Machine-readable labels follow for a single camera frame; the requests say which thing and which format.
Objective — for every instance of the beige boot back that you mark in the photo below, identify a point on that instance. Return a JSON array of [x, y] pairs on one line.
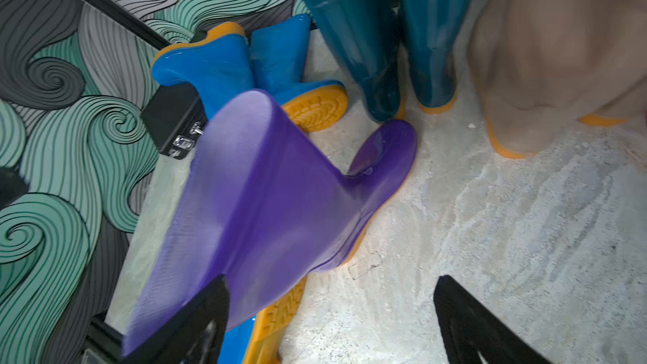
[[538, 65]]

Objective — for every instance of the black case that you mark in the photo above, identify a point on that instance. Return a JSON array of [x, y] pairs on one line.
[[175, 119]]

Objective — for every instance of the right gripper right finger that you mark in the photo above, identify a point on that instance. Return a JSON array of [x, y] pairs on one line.
[[471, 333]]

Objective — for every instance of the teal boot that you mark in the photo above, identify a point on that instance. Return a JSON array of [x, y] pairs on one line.
[[430, 29], [363, 37]]

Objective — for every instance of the teal boot back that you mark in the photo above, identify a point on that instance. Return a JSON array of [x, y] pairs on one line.
[[363, 37]]

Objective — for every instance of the purple boot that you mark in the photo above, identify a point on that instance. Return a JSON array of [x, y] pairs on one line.
[[263, 207]]

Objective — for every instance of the large blue boot front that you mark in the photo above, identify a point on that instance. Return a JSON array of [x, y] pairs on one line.
[[258, 340]]

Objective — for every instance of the small blue boot orange sole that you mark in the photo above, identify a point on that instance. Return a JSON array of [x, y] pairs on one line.
[[278, 57]]

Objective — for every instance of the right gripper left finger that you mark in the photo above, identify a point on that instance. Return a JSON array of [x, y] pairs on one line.
[[194, 335]]

